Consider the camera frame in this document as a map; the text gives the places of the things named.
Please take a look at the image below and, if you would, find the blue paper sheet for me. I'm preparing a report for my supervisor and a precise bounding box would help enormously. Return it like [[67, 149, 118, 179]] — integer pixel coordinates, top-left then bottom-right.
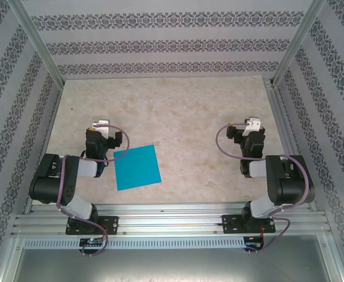
[[113, 144, 163, 192]]

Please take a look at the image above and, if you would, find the small circuit board blue light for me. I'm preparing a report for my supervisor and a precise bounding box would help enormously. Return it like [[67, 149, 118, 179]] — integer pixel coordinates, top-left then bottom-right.
[[244, 236, 264, 247]]

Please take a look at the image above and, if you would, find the small circuit board green light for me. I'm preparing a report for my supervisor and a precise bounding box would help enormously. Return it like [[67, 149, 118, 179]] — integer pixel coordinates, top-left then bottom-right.
[[79, 237, 105, 247]]

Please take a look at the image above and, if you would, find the grey metal panel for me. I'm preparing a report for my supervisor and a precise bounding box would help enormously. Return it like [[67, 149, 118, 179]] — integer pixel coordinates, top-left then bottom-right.
[[9, 234, 344, 282]]

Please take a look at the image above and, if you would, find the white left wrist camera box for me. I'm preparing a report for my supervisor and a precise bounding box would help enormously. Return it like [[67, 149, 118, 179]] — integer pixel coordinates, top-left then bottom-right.
[[91, 119, 111, 130]]

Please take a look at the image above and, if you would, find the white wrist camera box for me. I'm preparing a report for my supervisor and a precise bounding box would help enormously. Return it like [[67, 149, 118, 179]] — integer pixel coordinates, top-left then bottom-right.
[[244, 116, 262, 132], [91, 119, 111, 130]]

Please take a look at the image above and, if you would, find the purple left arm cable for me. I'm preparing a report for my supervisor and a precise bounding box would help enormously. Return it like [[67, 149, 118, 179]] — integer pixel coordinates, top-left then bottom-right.
[[55, 125, 131, 258]]

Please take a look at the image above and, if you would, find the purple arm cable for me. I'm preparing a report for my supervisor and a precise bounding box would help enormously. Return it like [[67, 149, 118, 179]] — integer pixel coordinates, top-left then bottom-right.
[[55, 125, 131, 258], [215, 122, 310, 255]]

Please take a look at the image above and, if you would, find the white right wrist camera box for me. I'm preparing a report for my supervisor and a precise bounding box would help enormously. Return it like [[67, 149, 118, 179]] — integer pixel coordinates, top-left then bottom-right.
[[244, 116, 262, 132]]

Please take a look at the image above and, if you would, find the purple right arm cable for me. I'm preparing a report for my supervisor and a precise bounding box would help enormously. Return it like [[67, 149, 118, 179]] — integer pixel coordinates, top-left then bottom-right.
[[215, 122, 310, 255]]

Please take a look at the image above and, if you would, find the wide aluminium side rail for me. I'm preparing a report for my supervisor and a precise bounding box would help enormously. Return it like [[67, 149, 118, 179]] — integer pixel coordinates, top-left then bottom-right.
[[264, 78, 318, 211]]

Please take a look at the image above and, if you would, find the narrow aluminium side rail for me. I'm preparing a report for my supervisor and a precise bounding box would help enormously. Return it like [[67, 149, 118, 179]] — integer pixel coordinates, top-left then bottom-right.
[[23, 83, 65, 215]]

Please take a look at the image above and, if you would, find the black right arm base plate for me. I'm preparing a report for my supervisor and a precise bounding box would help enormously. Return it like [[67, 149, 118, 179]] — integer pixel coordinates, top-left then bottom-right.
[[221, 213, 278, 235]]

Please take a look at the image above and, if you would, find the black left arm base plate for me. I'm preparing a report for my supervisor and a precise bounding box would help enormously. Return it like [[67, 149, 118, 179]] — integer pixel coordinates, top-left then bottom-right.
[[65, 215, 120, 236]]

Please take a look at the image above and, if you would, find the long aluminium mounting rail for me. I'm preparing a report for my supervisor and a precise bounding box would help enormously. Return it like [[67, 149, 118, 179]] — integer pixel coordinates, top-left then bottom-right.
[[11, 202, 334, 237]]

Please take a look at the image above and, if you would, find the aluminium frame post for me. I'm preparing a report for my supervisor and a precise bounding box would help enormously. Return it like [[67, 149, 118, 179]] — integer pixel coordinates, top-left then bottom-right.
[[8, 0, 66, 86], [272, 0, 328, 88]]

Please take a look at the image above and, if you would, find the slotted grey cable duct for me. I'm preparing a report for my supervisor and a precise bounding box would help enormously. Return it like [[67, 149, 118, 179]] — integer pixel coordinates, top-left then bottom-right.
[[23, 236, 246, 250]]

